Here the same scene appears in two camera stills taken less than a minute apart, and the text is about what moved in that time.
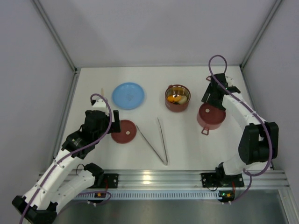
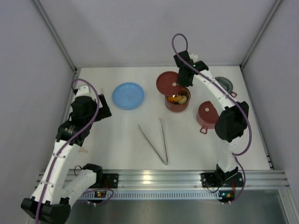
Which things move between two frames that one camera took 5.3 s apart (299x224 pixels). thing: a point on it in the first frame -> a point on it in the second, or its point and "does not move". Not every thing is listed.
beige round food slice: [183, 100] does not move
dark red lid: [127, 133] -> [167, 83]
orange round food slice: [171, 98] does not move
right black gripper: [210, 98] -> [185, 80]
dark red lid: [210, 114] does not move
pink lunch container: [206, 127] does not move
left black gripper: [116, 121] -> [103, 108]
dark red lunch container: [176, 97] does not move
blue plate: [128, 95] does not move
